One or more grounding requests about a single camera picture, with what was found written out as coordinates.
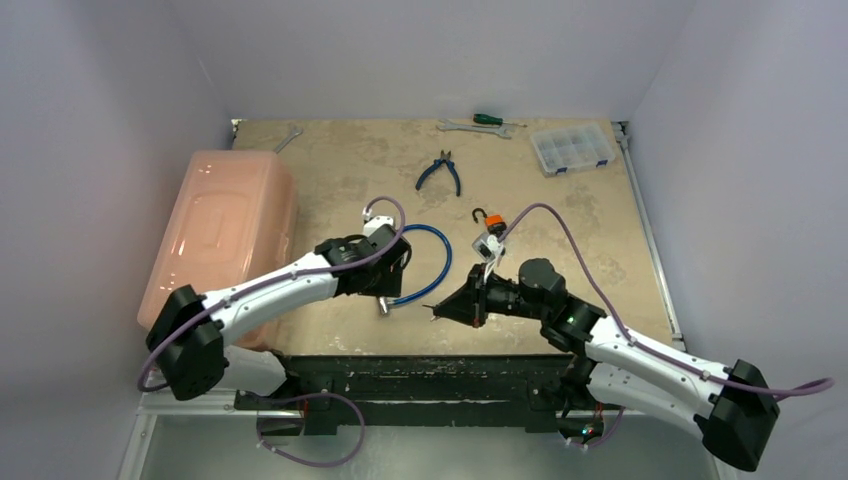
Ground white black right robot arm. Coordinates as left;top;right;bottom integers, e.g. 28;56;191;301
431;258;780;472

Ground blue cable lock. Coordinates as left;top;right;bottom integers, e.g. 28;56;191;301
377;223;453;317

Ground orange black padlock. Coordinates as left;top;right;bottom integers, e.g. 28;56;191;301
472;208;508;236

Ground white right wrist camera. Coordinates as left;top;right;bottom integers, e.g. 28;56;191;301
472;232;505;284

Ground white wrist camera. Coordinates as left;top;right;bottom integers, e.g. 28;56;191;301
472;232;505;284
362;207;395;238

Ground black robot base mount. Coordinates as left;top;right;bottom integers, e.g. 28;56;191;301
235;354;617;442

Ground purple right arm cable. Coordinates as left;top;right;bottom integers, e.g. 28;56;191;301
496;202;836;452

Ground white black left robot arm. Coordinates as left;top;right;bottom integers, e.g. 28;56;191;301
137;224;411;409

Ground pink plastic storage box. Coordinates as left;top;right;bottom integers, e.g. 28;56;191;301
137;150;298;330

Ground green-handled screwdriver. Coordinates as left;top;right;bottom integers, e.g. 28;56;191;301
472;113;527;128

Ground clear plastic organizer box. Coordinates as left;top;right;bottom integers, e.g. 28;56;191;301
530;122;616;177

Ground blue-handled pliers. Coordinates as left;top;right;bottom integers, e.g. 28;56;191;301
415;150;462;197

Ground silver wrench near screwdriver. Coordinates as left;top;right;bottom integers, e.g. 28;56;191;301
436;118;514;139

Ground small silver wrench left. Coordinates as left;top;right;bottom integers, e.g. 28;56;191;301
273;126;304;154

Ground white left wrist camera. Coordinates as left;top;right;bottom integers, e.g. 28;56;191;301
362;207;395;238

